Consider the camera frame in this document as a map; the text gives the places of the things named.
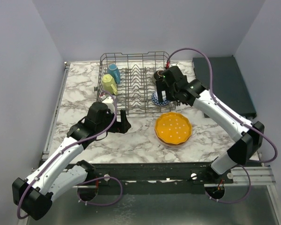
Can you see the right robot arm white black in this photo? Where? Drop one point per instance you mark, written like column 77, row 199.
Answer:
column 246, row 135

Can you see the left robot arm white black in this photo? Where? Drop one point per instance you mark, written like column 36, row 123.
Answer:
column 35, row 194

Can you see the brown plate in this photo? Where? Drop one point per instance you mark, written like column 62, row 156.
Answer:
column 173, row 140

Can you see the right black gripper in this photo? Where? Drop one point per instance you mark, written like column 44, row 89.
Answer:
column 161, row 86

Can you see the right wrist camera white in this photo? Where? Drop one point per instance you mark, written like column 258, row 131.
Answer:
column 174, row 64

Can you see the dark blue flat box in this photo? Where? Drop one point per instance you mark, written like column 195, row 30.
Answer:
column 229, row 86

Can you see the red patterned bowl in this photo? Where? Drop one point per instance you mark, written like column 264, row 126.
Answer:
column 156, row 101

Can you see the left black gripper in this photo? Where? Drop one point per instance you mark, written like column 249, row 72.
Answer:
column 124, row 124

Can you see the yellow green mug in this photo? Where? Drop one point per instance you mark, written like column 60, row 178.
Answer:
column 109, row 84

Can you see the grey wire dish rack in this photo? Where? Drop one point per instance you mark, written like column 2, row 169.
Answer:
column 137, row 87

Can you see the orange polka dot plate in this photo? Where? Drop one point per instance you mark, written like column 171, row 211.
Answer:
column 172, row 123

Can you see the blue floral mug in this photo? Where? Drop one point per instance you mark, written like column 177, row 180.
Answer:
column 113, row 70

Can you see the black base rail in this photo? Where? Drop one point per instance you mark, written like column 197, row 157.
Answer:
column 154, row 178

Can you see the dark brown cream bowl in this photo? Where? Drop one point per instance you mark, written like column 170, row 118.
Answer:
column 158, row 76

